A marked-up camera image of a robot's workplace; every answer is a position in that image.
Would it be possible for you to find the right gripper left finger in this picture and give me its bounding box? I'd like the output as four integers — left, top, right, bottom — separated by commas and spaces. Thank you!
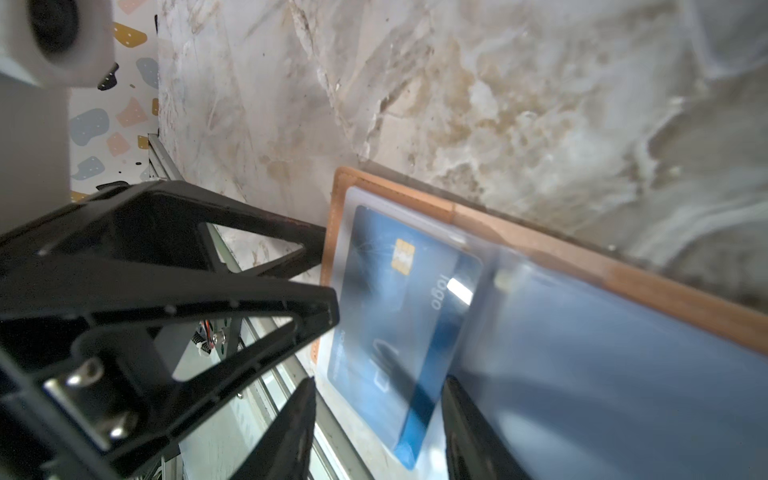
230, 378, 316, 480

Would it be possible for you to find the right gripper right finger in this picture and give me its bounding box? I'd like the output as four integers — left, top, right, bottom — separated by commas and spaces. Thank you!
441, 376, 530, 480

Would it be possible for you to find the pink leather card holder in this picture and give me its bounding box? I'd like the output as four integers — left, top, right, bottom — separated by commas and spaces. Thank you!
313, 167, 767, 479

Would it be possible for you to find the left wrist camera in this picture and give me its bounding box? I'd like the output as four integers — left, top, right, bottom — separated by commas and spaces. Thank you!
1, 1, 114, 232

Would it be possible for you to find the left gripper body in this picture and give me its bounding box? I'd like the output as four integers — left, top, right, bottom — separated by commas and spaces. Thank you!
0, 179, 175, 480

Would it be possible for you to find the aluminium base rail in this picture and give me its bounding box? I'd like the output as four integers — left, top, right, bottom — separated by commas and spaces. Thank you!
143, 131, 385, 480

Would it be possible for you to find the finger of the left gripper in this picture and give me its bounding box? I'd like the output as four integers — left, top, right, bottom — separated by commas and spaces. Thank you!
120, 181, 326, 279
1, 257, 339, 479

